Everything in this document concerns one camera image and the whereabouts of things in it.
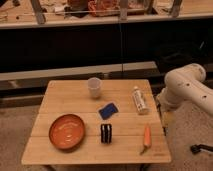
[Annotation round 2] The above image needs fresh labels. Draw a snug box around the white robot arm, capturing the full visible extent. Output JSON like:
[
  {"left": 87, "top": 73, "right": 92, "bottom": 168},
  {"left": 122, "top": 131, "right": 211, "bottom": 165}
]
[{"left": 157, "top": 63, "right": 213, "bottom": 116}]

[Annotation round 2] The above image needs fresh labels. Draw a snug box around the white plastic cup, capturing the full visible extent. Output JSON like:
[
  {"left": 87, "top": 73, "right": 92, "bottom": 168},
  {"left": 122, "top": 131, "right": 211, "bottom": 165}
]
[{"left": 87, "top": 77, "right": 101, "bottom": 98}]

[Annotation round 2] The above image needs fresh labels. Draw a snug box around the blue sponge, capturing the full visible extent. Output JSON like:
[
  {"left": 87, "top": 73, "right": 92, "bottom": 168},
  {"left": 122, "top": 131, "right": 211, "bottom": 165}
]
[{"left": 99, "top": 103, "right": 118, "bottom": 120}]

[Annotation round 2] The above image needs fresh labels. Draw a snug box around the white plastic bottle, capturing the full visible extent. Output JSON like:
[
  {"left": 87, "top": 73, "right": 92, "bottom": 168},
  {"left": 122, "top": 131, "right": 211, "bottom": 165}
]
[{"left": 132, "top": 86, "right": 148, "bottom": 115}]

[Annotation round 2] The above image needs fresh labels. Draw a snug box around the orange bowl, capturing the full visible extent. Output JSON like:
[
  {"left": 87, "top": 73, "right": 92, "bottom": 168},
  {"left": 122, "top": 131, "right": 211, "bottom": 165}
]
[{"left": 49, "top": 114, "right": 85, "bottom": 150}]

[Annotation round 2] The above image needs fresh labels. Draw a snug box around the orange carrot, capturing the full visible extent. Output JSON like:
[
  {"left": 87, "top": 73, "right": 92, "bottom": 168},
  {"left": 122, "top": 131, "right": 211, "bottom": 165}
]
[{"left": 140, "top": 125, "right": 152, "bottom": 154}]

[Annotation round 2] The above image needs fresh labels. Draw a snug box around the black chair base leg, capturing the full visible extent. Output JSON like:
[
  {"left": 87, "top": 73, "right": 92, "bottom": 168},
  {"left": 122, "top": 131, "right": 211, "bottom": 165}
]
[{"left": 190, "top": 144, "right": 213, "bottom": 154}]

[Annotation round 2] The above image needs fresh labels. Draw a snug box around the wooden folding table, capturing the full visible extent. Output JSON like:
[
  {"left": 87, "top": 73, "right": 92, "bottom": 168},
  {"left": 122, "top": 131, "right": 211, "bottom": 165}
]
[{"left": 22, "top": 80, "right": 171, "bottom": 165}]

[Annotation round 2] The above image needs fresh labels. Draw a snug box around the black white striped eraser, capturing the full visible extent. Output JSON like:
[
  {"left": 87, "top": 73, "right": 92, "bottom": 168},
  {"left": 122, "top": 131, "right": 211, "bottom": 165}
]
[{"left": 100, "top": 124, "right": 112, "bottom": 144}]

